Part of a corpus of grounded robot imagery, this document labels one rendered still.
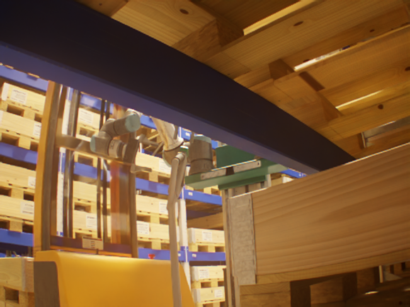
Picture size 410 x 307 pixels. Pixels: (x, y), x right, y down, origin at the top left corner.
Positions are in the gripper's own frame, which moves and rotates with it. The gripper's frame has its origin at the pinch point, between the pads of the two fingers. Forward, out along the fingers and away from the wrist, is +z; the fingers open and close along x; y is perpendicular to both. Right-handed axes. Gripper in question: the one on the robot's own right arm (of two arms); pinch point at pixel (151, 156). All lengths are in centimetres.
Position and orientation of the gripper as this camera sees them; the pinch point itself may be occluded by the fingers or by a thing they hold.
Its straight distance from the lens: 180.8
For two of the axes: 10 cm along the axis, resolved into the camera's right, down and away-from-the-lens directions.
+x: 2.2, -9.1, 3.5
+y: 0.1, -3.5, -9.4
